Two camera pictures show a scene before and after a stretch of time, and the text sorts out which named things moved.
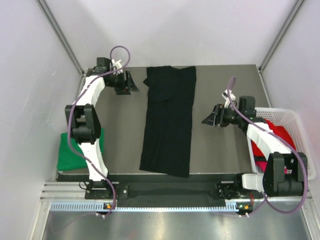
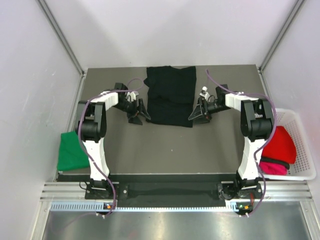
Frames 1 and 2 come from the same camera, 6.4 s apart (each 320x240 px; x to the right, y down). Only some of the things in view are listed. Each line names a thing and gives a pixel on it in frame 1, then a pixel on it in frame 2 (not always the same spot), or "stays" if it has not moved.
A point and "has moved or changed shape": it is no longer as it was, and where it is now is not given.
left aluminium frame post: x=83 y=70 stays
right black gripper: x=210 y=120 -> x=198 y=112
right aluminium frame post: x=298 y=6 stays
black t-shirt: x=166 y=146 has moved or changed shape
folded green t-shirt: x=68 y=159 stays
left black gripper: x=130 y=83 -> x=142 y=109
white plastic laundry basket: x=291 y=120 stays
